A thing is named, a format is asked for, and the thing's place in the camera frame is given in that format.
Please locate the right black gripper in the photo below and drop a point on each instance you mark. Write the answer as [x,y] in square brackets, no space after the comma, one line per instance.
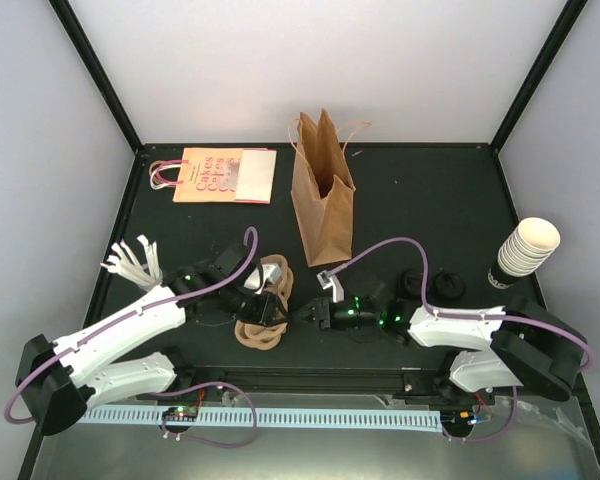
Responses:
[322,307]

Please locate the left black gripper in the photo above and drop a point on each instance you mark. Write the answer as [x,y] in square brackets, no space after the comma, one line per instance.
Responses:
[265,313]

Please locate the brown pulp cup carrier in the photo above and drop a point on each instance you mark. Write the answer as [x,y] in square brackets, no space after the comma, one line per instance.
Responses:
[261,327]

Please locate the brown paper bag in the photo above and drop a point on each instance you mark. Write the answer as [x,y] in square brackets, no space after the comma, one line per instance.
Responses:
[323,189]

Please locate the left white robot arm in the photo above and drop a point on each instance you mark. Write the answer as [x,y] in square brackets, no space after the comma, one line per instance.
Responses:
[61,380]

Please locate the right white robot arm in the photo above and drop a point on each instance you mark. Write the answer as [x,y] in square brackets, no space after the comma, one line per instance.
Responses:
[517,345]

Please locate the black coffee cup lid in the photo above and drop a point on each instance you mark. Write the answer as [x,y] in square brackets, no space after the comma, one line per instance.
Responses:
[410,284]
[448,286]

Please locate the white plastic cutlery bundle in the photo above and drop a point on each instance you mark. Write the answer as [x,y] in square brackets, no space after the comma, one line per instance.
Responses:
[123,262]

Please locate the printed orange paper bag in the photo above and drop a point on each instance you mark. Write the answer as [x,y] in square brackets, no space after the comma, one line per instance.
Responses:
[217,175]

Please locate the stack of white paper cups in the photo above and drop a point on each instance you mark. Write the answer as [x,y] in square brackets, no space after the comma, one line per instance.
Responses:
[528,247]

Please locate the perforated white metal rail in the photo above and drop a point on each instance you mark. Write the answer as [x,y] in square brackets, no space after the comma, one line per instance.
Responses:
[244,417]

